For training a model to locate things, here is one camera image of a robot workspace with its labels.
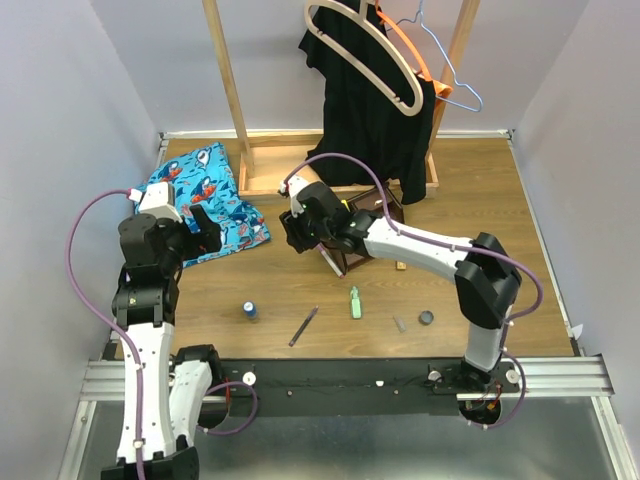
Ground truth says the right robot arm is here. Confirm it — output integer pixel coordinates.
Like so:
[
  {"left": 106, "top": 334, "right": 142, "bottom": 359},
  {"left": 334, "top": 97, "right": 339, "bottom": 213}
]
[{"left": 278, "top": 175, "right": 522, "bottom": 392}]

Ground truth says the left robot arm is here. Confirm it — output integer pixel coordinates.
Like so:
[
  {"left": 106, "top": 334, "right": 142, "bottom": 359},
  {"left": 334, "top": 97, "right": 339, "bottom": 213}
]
[{"left": 101, "top": 205, "right": 222, "bottom": 479}]

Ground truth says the blue small bottle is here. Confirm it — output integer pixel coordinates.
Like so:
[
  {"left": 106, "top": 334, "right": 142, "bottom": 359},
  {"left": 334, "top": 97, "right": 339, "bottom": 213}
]
[{"left": 242, "top": 301, "right": 258, "bottom": 321}]

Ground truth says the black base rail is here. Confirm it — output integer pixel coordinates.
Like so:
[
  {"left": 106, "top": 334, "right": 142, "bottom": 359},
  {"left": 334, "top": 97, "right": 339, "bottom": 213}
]
[{"left": 212, "top": 357, "right": 520, "bottom": 417}]

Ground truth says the pink red pen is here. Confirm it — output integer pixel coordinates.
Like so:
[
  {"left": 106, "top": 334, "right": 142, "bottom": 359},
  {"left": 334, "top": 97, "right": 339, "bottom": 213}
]
[{"left": 316, "top": 244, "right": 344, "bottom": 278}]

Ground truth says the black hanging garment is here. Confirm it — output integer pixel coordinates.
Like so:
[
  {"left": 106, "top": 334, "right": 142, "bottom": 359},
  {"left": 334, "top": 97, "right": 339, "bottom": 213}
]
[{"left": 298, "top": 0, "right": 437, "bottom": 206}]

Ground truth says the wooden clothes rack frame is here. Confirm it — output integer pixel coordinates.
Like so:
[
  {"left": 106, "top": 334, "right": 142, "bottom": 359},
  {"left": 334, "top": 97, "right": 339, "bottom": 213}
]
[{"left": 201, "top": 0, "right": 481, "bottom": 198}]

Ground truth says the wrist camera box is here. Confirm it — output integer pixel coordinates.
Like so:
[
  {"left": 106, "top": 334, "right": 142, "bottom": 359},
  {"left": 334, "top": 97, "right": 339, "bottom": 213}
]
[
  {"left": 286, "top": 175, "right": 311, "bottom": 218},
  {"left": 138, "top": 181, "right": 181, "bottom": 222}
]

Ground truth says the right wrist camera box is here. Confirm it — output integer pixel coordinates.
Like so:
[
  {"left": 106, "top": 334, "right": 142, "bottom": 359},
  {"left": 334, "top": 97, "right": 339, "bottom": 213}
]
[{"left": 286, "top": 175, "right": 311, "bottom": 218}]

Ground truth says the purple thin pen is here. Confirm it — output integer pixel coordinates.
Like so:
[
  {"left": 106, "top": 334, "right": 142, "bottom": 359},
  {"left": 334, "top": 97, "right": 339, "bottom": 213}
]
[{"left": 288, "top": 305, "right": 319, "bottom": 347}]

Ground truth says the blue wire hanger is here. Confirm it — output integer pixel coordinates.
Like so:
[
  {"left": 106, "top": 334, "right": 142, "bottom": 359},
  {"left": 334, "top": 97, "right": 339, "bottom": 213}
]
[{"left": 381, "top": 1, "right": 484, "bottom": 113}]

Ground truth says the small clear tube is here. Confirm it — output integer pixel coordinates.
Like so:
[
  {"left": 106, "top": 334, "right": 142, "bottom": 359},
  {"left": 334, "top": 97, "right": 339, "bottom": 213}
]
[{"left": 394, "top": 316, "right": 406, "bottom": 333}]

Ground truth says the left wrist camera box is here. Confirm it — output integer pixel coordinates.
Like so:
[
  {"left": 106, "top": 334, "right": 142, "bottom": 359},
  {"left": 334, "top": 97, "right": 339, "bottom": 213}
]
[{"left": 138, "top": 181, "right": 181, "bottom": 222}]

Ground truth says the orange plastic hanger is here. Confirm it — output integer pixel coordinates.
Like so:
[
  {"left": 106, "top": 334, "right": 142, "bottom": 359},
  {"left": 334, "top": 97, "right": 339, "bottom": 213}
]
[{"left": 374, "top": 1, "right": 453, "bottom": 100}]

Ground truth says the beige wooden hanger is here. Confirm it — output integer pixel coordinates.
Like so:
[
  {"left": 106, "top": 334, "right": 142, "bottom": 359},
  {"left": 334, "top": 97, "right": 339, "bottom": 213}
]
[{"left": 301, "top": 1, "right": 425, "bottom": 117}]

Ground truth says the round dark cap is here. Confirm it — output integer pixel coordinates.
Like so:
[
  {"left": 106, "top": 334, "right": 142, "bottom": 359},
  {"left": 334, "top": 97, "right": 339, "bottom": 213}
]
[{"left": 418, "top": 310, "right": 434, "bottom": 325}]

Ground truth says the blue shark print cloth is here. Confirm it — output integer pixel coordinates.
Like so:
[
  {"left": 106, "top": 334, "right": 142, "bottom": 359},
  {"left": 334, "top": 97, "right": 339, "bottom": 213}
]
[{"left": 137, "top": 142, "right": 271, "bottom": 268}]

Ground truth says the brown wooden desk organizer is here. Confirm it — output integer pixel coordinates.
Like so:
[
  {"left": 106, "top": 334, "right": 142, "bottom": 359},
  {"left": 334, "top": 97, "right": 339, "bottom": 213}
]
[{"left": 322, "top": 183, "right": 405, "bottom": 278}]

